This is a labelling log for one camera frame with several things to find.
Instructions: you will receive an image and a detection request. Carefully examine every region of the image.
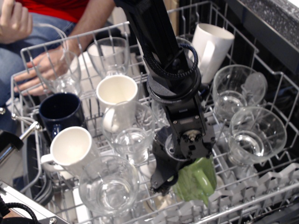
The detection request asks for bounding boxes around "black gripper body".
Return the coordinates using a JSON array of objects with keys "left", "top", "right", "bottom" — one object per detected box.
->
[{"left": 151, "top": 95, "right": 217, "bottom": 185}]

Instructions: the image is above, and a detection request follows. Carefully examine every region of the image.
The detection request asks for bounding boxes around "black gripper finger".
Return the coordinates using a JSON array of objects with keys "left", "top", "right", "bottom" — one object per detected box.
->
[{"left": 150, "top": 174, "right": 178, "bottom": 196}]

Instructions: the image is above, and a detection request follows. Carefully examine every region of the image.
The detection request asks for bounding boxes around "green ceramic mug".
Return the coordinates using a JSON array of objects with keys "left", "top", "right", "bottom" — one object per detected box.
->
[{"left": 172, "top": 156, "right": 217, "bottom": 206}]

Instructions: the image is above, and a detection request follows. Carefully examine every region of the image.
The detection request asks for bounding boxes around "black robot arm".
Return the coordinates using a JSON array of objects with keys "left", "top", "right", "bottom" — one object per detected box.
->
[{"left": 116, "top": 0, "right": 215, "bottom": 195}]

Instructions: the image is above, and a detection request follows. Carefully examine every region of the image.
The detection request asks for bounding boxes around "person's forearm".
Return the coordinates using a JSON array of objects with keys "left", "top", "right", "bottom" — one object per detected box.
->
[{"left": 66, "top": 0, "right": 115, "bottom": 55}]

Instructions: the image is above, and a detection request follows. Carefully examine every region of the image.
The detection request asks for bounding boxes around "white mug centre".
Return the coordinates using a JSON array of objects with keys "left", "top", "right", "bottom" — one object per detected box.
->
[{"left": 96, "top": 75, "right": 138, "bottom": 133}]

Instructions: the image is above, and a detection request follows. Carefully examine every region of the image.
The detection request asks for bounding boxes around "white mug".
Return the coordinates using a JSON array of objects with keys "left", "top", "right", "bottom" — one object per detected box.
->
[
  {"left": 192, "top": 23, "right": 235, "bottom": 83},
  {"left": 41, "top": 126, "right": 100, "bottom": 178},
  {"left": 96, "top": 75, "right": 138, "bottom": 133}
]

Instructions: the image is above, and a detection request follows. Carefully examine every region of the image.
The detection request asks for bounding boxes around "white mug back right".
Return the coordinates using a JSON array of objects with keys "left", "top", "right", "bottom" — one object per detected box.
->
[{"left": 192, "top": 23, "right": 235, "bottom": 83}]

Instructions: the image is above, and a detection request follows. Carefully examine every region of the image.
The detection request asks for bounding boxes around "white mug front left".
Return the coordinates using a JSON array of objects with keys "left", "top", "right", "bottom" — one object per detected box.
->
[{"left": 41, "top": 126, "right": 100, "bottom": 178}]

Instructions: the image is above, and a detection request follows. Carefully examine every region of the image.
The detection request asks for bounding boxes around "dark blue ceramic mug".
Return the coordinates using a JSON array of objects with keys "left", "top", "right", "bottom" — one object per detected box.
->
[{"left": 39, "top": 93, "right": 87, "bottom": 139}]

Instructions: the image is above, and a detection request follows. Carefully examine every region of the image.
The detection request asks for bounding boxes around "person's hand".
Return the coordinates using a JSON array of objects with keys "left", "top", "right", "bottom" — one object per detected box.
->
[{"left": 13, "top": 47, "right": 68, "bottom": 96}]

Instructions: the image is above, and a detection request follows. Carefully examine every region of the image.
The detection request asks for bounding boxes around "white plate lower rack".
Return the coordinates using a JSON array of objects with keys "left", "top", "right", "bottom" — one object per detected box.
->
[{"left": 142, "top": 175, "right": 225, "bottom": 217}]

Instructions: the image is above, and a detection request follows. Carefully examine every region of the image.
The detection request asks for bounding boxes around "clear glass front left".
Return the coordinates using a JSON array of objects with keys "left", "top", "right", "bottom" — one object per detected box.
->
[{"left": 79, "top": 155, "right": 139, "bottom": 217}]

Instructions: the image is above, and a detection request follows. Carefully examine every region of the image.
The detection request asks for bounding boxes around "clear glass centre front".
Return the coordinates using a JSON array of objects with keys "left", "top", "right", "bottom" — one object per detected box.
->
[{"left": 102, "top": 101, "right": 156, "bottom": 165}]

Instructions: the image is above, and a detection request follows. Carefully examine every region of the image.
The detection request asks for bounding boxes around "clear glass right front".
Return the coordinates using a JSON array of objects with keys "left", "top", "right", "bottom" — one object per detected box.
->
[{"left": 228, "top": 106, "right": 287, "bottom": 166}]

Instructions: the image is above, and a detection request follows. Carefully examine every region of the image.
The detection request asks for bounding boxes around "clear glass right back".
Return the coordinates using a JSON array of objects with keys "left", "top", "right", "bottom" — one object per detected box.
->
[{"left": 212, "top": 65, "right": 268, "bottom": 122}]

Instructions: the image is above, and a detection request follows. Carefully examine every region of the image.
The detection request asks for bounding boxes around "clear tall glass back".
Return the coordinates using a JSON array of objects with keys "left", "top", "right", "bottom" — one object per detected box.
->
[{"left": 176, "top": 36, "right": 194, "bottom": 62}]

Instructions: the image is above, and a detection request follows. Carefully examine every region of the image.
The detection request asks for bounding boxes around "grey plastic tine holder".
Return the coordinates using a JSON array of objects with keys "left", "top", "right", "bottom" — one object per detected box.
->
[{"left": 135, "top": 163, "right": 299, "bottom": 224}]

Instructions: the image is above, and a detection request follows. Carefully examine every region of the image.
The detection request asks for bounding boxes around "clear glass back left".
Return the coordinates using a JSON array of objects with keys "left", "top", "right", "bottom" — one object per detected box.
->
[{"left": 86, "top": 37, "right": 129, "bottom": 78}]

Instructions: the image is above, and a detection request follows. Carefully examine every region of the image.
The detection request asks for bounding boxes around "dark speckled countertop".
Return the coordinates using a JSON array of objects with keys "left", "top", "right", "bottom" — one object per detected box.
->
[{"left": 226, "top": 0, "right": 299, "bottom": 76}]

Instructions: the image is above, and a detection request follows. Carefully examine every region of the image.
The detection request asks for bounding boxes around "clear glass far left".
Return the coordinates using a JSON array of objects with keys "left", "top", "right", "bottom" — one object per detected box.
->
[{"left": 44, "top": 50, "right": 82, "bottom": 96}]

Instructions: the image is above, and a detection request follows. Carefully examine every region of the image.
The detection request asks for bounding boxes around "grey wire dishwasher rack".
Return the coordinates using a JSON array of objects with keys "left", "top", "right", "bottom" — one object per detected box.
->
[{"left": 25, "top": 0, "right": 299, "bottom": 224}]

